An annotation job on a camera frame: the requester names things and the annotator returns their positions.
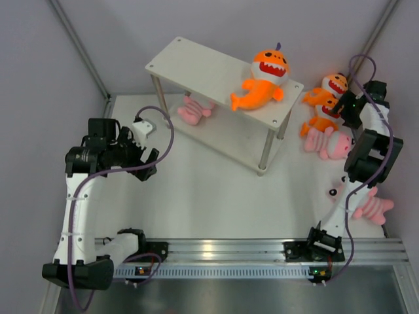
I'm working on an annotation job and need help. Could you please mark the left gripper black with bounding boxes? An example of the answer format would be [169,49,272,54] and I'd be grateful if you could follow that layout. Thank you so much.
[107,127,158,181]

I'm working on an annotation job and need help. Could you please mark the large orange shark plush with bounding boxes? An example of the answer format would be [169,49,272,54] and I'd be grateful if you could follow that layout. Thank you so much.
[230,42,289,111]

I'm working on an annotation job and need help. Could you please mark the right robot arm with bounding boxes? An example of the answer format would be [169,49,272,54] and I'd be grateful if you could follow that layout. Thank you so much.
[304,80,403,262]

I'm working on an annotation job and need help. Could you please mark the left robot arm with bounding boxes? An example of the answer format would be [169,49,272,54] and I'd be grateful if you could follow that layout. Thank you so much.
[42,118,159,290]

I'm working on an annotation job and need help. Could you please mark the pink plush under shelf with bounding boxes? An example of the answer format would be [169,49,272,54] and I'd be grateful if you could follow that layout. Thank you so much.
[177,96,215,126]

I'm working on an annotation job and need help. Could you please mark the white two-tier shelf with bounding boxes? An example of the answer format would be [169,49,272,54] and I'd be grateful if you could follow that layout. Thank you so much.
[145,37,304,176]

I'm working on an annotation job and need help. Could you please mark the pink striped plush middle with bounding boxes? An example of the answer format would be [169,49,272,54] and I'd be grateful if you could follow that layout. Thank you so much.
[303,127,354,160]

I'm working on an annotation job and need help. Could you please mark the pink frog plush front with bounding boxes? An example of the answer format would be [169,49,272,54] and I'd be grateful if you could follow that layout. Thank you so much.
[329,175,395,226]

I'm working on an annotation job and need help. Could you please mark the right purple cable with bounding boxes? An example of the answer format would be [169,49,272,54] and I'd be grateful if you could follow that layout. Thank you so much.
[327,54,393,284]

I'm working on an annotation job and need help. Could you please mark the purple cable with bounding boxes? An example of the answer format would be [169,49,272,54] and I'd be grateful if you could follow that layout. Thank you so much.
[327,54,393,284]
[67,105,175,311]

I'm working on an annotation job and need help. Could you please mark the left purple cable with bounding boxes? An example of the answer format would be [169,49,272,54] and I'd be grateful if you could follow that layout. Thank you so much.
[67,105,175,311]

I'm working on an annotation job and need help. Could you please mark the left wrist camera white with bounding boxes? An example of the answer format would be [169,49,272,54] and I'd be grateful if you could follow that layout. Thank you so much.
[131,118,156,146]

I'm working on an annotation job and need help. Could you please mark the perforated cable duct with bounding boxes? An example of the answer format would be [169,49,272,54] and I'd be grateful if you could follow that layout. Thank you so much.
[113,265,328,280]

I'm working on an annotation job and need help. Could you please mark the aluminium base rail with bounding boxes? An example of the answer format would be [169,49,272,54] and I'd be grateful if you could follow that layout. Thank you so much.
[166,238,409,265]

